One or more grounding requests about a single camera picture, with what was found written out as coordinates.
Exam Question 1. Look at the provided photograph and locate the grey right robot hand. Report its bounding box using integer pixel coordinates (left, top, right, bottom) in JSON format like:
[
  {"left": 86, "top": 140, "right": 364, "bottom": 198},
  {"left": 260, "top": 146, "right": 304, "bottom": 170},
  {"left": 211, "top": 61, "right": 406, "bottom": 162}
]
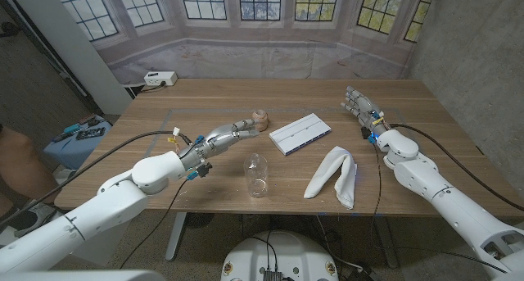
[{"left": 340, "top": 86, "right": 390, "bottom": 138}]

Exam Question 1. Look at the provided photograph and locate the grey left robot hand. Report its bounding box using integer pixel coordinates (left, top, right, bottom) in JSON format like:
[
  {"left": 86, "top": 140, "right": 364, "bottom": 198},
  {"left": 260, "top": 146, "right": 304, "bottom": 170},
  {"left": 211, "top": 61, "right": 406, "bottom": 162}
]
[{"left": 178, "top": 119, "right": 261, "bottom": 171}]

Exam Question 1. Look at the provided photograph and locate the clear plastic bottle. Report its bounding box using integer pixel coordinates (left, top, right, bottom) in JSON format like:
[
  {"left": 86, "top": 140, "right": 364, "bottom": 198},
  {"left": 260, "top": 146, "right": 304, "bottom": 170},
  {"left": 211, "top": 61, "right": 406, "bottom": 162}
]
[{"left": 244, "top": 152, "right": 269, "bottom": 199}]

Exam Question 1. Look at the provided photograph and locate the white folded cloth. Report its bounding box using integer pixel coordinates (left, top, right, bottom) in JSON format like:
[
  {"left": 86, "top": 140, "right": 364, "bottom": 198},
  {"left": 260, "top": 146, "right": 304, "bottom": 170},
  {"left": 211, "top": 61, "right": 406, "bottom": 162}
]
[{"left": 303, "top": 145, "right": 358, "bottom": 211}]

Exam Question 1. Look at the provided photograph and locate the white flat box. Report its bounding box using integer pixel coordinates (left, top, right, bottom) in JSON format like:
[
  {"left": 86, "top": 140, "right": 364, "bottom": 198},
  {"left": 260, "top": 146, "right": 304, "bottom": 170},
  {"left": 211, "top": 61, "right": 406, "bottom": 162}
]
[{"left": 269, "top": 112, "right": 332, "bottom": 156}]

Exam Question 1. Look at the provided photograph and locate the white power strip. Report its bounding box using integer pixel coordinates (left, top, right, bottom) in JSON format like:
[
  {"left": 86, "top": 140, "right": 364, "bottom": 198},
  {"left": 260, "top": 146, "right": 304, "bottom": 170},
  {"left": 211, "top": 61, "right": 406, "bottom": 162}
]
[{"left": 143, "top": 70, "right": 178, "bottom": 87}]

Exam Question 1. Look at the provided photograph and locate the printed window backdrop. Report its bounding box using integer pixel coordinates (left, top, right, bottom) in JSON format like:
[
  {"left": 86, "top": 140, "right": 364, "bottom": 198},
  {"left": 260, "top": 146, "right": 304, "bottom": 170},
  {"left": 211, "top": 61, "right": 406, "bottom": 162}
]
[{"left": 51, "top": 0, "right": 437, "bottom": 84}]

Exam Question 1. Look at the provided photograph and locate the grey table leg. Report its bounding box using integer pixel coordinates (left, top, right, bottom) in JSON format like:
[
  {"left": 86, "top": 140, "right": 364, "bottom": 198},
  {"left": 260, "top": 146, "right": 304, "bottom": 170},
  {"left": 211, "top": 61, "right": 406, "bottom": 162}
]
[
  {"left": 374, "top": 215, "right": 399, "bottom": 269},
  {"left": 165, "top": 212, "right": 188, "bottom": 262}
]

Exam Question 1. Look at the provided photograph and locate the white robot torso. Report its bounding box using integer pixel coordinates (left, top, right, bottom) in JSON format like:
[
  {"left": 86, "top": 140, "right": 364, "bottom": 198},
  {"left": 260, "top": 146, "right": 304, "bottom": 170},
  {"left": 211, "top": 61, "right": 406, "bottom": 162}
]
[{"left": 220, "top": 230, "right": 340, "bottom": 281}]

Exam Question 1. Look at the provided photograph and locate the blue stool with tools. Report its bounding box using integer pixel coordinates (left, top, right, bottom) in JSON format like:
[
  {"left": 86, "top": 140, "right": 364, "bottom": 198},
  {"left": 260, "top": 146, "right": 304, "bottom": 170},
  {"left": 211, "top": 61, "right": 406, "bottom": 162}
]
[{"left": 43, "top": 116, "right": 113, "bottom": 170}]

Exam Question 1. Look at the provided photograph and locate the grey sneaker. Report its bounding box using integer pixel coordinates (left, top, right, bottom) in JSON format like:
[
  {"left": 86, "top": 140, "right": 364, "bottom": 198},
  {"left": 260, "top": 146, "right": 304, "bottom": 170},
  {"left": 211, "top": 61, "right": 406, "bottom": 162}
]
[{"left": 0, "top": 201, "right": 58, "bottom": 239}]

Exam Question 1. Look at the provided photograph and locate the person's leg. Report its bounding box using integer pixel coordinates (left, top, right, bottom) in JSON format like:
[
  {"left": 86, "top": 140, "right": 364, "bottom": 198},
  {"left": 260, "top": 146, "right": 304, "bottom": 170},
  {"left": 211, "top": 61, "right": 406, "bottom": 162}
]
[{"left": 0, "top": 125, "right": 44, "bottom": 200}]

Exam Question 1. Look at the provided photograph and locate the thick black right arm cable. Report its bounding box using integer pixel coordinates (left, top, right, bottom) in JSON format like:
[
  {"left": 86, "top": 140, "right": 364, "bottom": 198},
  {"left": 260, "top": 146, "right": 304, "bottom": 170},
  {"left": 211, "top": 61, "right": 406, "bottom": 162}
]
[{"left": 388, "top": 124, "right": 524, "bottom": 212}]

